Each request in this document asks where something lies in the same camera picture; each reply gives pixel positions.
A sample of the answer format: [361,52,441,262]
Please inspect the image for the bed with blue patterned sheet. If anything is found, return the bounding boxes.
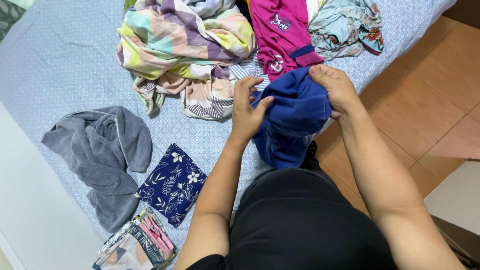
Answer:
[0,0,459,270]

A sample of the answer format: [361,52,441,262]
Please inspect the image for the person's right hand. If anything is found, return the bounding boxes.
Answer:
[308,64,363,121]

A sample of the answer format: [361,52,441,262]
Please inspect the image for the grey towel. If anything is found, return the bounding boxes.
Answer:
[41,106,153,234]

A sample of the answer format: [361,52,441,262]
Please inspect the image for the pastel chevron bed sheet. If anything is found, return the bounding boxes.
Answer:
[116,0,256,121]

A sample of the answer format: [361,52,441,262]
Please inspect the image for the blue white striped cloth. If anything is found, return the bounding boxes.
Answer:
[229,50,271,92]

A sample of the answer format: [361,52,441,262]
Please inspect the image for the white yellow cloth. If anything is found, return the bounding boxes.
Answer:
[306,0,328,22]

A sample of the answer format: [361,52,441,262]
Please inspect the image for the green leaf print pillow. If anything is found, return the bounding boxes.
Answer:
[0,0,34,43]

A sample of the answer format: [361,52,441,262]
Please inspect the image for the person's left hand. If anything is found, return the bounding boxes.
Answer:
[231,76,275,142]

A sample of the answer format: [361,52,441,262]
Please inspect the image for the light blue floral garment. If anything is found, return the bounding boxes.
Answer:
[308,0,385,62]

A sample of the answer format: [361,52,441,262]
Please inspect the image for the folded navy floral cloth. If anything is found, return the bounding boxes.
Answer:
[134,143,208,228]

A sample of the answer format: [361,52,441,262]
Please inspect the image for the dark cloth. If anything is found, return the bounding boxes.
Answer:
[235,0,253,26]

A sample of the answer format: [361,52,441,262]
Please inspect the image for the white cabinet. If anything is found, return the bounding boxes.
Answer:
[424,160,480,236]

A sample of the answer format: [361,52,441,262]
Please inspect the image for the stack of folded clothes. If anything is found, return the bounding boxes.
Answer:
[91,207,179,270]

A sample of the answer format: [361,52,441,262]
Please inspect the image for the magenta shirt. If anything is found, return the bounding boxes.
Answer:
[249,0,325,82]

